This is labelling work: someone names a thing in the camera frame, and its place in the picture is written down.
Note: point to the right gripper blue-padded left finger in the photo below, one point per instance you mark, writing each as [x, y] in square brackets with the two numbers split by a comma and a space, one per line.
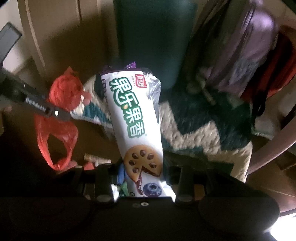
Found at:
[118, 182]

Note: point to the white cookie snack wrapper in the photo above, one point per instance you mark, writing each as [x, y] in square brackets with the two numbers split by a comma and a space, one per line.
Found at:
[132, 98]

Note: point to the teal white zigzag rug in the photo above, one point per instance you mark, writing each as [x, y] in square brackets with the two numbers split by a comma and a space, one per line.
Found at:
[186, 128]

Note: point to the red plastic bag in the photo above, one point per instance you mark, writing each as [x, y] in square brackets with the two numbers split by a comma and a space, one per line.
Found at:
[66, 93]

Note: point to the purple backpack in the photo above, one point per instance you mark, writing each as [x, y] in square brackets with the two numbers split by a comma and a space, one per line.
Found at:
[241, 35]

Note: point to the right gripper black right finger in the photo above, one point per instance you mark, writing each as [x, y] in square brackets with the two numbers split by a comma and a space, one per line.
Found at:
[175, 175]

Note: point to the small beige snack stick wrapper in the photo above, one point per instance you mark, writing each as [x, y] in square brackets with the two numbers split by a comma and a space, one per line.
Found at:
[96, 159]

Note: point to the brown wooden door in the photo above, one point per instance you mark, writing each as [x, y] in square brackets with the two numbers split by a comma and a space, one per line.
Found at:
[52, 31]

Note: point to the teal trash bin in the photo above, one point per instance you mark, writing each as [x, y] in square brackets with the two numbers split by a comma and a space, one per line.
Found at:
[155, 34]

